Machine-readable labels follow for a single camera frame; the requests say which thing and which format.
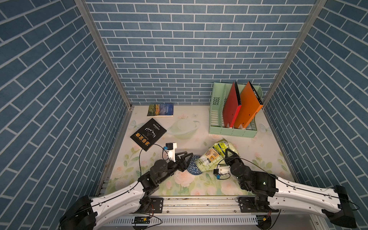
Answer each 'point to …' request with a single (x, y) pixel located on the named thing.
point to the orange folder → (251, 105)
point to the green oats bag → (215, 155)
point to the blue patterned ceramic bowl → (192, 167)
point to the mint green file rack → (220, 92)
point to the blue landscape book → (160, 110)
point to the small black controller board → (142, 220)
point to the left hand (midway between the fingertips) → (194, 156)
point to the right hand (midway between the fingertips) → (231, 148)
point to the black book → (148, 134)
